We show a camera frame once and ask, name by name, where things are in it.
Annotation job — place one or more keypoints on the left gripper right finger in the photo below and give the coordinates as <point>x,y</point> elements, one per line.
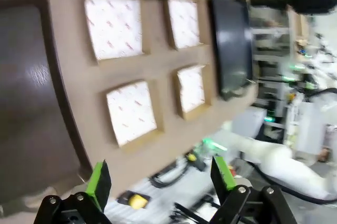
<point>223,182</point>

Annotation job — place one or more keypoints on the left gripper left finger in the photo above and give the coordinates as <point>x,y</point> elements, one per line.
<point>100,182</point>

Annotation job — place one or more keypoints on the white printed paper liner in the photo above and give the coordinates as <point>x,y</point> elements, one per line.
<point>113,26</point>
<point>190,90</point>
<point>131,113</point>
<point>184,24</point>

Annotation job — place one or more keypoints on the brown cardboard box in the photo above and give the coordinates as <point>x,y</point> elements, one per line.
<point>208,90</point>
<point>158,108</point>
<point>204,21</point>
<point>146,24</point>

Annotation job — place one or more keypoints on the black-sleeved left forearm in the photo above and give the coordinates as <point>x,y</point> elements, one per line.
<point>310,1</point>

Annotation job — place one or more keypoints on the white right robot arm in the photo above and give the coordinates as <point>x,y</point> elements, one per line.
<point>276,163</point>

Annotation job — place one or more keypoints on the brown plastic serving tray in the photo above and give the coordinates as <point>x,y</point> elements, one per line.
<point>29,90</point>

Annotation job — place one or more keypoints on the large black serving tray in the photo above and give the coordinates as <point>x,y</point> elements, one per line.
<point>231,45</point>

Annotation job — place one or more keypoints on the yellow black button box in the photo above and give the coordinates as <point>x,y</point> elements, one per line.
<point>138,201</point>
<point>192,157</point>

